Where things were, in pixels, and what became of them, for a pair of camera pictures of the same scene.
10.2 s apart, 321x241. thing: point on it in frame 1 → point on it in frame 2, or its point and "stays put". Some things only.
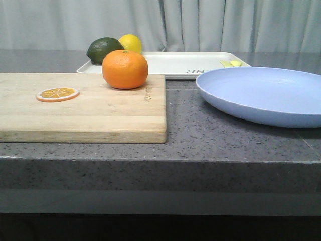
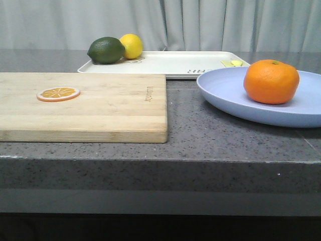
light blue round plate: [275, 95] stays put
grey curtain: [238, 26] stays put
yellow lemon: [131, 42] stays put
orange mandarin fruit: [125, 69] → [272, 81]
